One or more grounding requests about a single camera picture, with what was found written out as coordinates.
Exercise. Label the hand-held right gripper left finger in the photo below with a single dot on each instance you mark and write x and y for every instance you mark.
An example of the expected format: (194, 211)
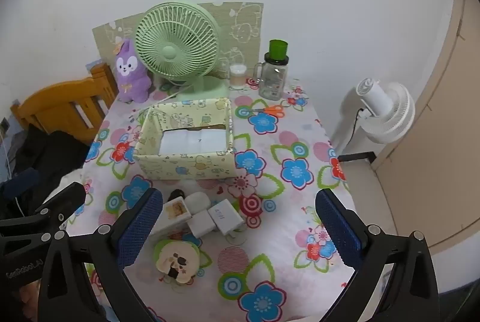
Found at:
(138, 228)

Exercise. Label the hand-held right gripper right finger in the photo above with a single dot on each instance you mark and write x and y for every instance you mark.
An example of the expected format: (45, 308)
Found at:
(337, 228)

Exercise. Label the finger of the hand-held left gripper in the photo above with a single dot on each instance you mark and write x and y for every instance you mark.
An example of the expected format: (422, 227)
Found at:
(20, 181)
(62, 202)

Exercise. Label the small printed white box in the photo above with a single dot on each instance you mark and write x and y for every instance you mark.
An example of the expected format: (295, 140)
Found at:
(174, 213)

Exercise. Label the small white charger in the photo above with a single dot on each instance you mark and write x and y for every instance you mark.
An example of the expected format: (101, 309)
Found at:
(202, 223)

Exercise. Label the cartoon print storage box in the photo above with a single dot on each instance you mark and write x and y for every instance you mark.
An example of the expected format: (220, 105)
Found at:
(187, 164)

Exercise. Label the large white charger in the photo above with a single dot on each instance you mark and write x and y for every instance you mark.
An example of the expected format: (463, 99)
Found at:
(225, 217)

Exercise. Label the black clothing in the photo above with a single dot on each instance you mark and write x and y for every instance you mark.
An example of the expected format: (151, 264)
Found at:
(48, 153)

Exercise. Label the small black object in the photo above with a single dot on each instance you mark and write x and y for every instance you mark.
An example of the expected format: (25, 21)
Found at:
(177, 193)

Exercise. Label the floral tablecloth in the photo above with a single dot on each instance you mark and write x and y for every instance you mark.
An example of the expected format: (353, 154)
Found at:
(285, 232)

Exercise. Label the wooden chair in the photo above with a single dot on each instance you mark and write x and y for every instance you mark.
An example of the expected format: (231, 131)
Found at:
(56, 100)

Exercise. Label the white liner sheet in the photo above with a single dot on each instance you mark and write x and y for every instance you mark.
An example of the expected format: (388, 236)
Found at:
(187, 142)

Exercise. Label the beige door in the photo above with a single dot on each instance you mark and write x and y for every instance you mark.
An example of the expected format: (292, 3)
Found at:
(442, 157)

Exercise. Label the white standing fan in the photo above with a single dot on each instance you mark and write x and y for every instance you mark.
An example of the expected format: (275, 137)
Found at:
(390, 112)

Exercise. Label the purple plush toy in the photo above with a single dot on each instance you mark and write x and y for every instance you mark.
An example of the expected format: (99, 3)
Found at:
(131, 82)

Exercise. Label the clear cotton swab container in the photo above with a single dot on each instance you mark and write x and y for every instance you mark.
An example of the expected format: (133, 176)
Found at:
(237, 80)

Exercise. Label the green desk fan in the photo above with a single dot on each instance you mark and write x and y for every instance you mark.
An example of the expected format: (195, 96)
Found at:
(170, 52)

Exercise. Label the beige cartoon print panel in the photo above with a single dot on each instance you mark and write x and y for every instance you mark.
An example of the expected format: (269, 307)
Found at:
(240, 29)

